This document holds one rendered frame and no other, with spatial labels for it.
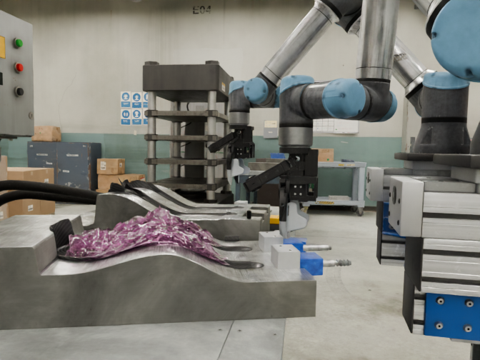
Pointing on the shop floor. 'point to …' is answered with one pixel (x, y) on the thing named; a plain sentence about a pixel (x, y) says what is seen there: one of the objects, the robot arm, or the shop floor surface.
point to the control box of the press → (16, 78)
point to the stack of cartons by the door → (113, 171)
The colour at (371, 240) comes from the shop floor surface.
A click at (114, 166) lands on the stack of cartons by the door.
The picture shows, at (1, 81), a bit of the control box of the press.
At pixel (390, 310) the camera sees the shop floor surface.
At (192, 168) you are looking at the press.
